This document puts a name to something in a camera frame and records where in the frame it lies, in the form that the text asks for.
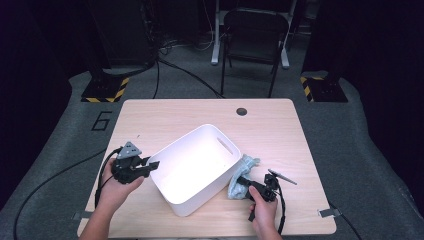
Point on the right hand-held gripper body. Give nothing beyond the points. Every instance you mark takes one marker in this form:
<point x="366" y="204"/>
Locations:
<point x="270" y="190"/>

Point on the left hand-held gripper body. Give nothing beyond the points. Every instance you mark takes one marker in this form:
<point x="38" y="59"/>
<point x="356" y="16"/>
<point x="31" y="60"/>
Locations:
<point x="125" y="171"/>

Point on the light blue towel cloth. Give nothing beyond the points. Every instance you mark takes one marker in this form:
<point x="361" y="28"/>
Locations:
<point x="248" y="163"/>

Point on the dark equipment cabinet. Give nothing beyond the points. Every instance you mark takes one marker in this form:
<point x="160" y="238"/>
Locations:
<point x="123" y="33"/>

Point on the round dark table grommet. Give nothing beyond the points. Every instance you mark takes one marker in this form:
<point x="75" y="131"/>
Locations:
<point x="241" y="111"/>

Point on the person's right hand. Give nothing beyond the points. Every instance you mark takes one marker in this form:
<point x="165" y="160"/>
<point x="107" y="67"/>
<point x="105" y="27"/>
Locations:
<point x="265" y="215"/>

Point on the black folding chair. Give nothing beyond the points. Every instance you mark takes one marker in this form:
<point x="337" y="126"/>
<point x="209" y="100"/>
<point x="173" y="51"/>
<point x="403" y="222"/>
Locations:
<point x="255" y="23"/>

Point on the black yellow striped stand base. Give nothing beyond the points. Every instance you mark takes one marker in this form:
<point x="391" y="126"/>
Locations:
<point x="103" y="88"/>
<point x="325" y="90"/>

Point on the dark curtain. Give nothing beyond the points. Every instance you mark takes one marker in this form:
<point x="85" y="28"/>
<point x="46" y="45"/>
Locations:
<point x="33" y="100"/>
<point x="383" y="100"/>

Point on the white plastic storage bin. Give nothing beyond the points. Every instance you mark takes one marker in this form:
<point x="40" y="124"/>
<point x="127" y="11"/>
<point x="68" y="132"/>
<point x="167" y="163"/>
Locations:
<point x="193" y="166"/>

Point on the grey tape strip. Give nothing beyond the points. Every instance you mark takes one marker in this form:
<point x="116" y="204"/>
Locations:
<point x="330" y="212"/>
<point x="84" y="215"/>

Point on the white desk leg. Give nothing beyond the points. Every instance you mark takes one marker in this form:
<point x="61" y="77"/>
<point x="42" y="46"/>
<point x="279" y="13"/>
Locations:
<point x="215" y="50"/>
<point x="285" y="61"/>

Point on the person's left hand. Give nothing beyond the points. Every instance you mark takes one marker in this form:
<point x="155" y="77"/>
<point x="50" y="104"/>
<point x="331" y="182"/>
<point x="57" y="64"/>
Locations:
<point x="115" y="193"/>

